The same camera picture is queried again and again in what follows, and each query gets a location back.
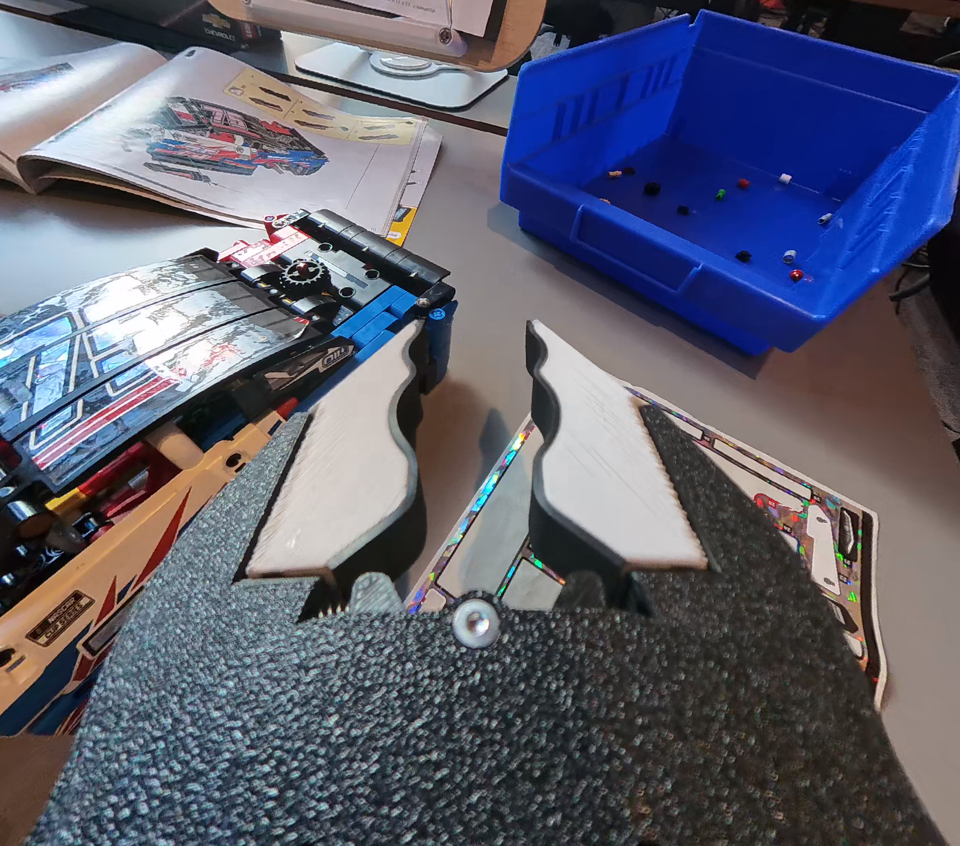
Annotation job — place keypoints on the holographic sticker sheet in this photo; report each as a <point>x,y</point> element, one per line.
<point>810,531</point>

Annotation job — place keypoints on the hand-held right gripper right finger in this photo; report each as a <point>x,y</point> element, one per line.
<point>615,479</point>

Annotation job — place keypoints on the open instruction booklet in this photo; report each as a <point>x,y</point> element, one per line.
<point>225,134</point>

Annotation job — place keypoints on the grey desk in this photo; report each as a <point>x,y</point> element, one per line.
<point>480,261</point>

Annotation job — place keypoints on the blue storage bin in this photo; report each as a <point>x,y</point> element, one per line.
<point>637,111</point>

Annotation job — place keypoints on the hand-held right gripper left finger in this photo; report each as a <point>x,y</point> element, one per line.
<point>337,479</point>

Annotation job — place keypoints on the toy brick race car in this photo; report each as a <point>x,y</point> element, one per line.
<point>150,336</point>

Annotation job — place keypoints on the scattered small brick bits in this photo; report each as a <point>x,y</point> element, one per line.
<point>743,183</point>

